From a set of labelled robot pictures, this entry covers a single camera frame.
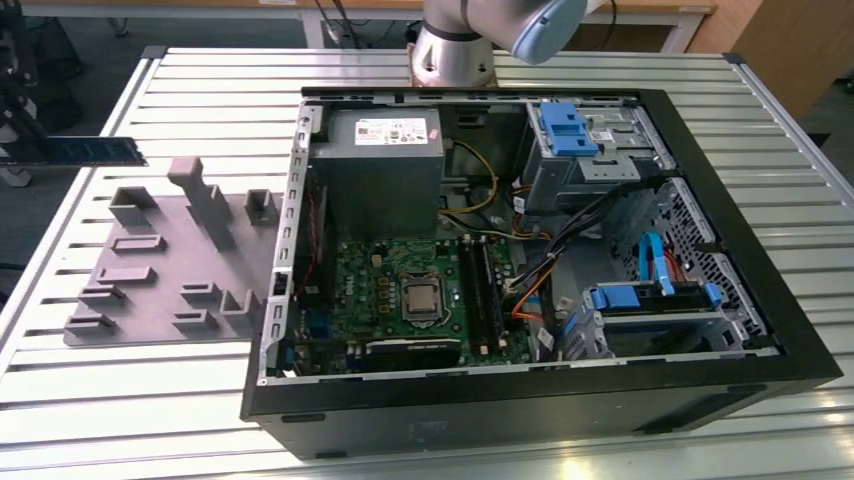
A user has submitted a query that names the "black RAM slot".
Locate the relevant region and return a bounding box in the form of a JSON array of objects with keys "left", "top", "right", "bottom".
[{"left": 458, "top": 237, "right": 487, "bottom": 351}]

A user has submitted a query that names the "silver CPU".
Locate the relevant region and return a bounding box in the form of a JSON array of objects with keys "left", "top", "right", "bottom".
[{"left": 398, "top": 282, "right": 446, "bottom": 321}]

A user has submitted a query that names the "white framed desk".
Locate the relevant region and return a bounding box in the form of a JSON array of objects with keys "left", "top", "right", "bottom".
[{"left": 253, "top": 0, "right": 720, "bottom": 54}]

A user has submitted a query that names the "blue disk carrier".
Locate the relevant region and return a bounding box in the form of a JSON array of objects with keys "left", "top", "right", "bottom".
[{"left": 590, "top": 283, "right": 722, "bottom": 312}]

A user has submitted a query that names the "black mesh bin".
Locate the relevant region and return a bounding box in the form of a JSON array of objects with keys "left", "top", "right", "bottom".
[{"left": 26, "top": 14, "right": 87, "bottom": 131}]

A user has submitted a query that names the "black hanging cable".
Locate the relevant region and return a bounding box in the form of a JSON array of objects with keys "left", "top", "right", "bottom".
[{"left": 313, "top": 0, "right": 375, "bottom": 51}]

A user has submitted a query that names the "grey parts rack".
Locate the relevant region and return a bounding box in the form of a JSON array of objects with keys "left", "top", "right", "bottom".
[{"left": 63, "top": 155, "right": 286, "bottom": 346}]

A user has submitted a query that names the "green motherboard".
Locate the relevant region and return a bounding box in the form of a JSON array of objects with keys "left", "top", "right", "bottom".
[{"left": 331, "top": 237, "right": 535, "bottom": 369}]

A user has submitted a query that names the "wooden cabinet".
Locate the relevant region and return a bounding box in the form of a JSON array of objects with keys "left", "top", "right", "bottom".
[{"left": 686, "top": 0, "right": 854, "bottom": 124}]

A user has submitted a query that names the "metal drive cage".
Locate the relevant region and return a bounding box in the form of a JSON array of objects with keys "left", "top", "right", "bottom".
[{"left": 519, "top": 102, "right": 676, "bottom": 214}]

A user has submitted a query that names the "metal disk bay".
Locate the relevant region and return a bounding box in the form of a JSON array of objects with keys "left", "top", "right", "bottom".
[{"left": 559, "top": 282, "right": 782, "bottom": 361}]

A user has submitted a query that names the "orange wire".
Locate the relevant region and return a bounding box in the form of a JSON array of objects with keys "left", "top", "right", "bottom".
[{"left": 511, "top": 288, "right": 555, "bottom": 321}]

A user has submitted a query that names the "grey wire bundle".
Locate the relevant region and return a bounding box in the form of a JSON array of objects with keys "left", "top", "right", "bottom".
[{"left": 479, "top": 227, "right": 555, "bottom": 241}]

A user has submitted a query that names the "blue drive carrier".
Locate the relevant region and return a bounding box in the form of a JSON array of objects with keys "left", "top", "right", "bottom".
[{"left": 541, "top": 102, "right": 601, "bottom": 157}]

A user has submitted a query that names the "red black twisted wire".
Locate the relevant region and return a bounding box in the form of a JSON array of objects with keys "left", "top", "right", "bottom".
[{"left": 295, "top": 183, "right": 323, "bottom": 299}]

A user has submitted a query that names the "blue flat cable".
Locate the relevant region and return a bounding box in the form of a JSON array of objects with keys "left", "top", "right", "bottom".
[{"left": 638, "top": 232, "right": 677, "bottom": 294}]

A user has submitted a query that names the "yellow wire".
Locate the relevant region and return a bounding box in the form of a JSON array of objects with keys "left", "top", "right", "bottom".
[{"left": 439, "top": 142, "right": 499, "bottom": 216}]

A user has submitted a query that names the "grey power supply unit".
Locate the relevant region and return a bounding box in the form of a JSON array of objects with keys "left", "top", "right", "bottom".
[{"left": 311, "top": 108, "right": 447, "bottom": 241}]

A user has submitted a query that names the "black PC case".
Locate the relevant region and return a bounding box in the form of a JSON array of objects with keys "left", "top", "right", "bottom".
[{"left": 239, "top": 85, "right": 844, "bottom": 461}]

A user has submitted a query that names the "black graphics card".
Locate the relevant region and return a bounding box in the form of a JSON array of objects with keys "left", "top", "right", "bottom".
[{"left": 346, "top": 335, "right": 463, "bottom": 372}]

